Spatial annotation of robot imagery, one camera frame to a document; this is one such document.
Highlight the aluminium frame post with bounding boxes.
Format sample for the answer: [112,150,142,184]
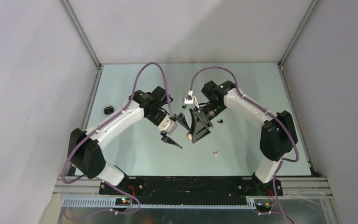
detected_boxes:
[59,0,102,69]
[278,0,320,71]

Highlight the aluminium frame post right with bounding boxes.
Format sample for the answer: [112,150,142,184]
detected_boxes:
[278,0,320,71]

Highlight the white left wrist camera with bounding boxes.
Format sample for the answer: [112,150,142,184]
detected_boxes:
[158,115,178,134]

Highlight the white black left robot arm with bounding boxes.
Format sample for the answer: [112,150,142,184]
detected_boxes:
[68,86,187,194]

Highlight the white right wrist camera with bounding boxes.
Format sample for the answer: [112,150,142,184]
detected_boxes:
[183,90,200,109]

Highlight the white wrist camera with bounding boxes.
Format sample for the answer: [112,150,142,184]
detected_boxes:
[158,115,178,134]
[183,90,200,109]

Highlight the controller board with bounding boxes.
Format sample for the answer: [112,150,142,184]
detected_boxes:
[115,198,131,206]
[255,203,273,213]

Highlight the right controller board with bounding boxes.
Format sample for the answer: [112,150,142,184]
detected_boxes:
[255,203,273,213]

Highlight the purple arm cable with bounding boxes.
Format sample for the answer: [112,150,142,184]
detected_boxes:
[61,62,173,222]
[190,66,300,224]

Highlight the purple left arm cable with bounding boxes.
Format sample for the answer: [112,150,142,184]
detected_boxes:
[61,62,173,222]

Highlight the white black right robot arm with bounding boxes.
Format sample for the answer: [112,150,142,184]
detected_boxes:
[184,81,298,195]

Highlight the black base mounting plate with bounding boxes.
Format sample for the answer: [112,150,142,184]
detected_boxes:
[98,176,283,206]

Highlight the black earbud charging case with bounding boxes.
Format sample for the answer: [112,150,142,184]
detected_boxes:
[103,106,115,115]

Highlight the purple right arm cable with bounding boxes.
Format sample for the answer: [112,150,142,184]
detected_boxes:
[190,66,300,224]

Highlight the white slotted cable duct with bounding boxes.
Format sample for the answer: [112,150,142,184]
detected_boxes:
[62,197,256,209]

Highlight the aluminium frame post left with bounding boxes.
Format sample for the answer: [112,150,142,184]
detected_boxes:
[59,0,102,69]

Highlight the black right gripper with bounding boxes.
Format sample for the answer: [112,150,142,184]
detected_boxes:
[190,101,227,143]

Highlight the white earbud charging case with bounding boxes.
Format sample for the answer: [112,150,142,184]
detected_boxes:
[186,133,193,140]

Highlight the left controller board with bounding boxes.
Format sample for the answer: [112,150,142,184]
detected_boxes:
[115,198,131,206]

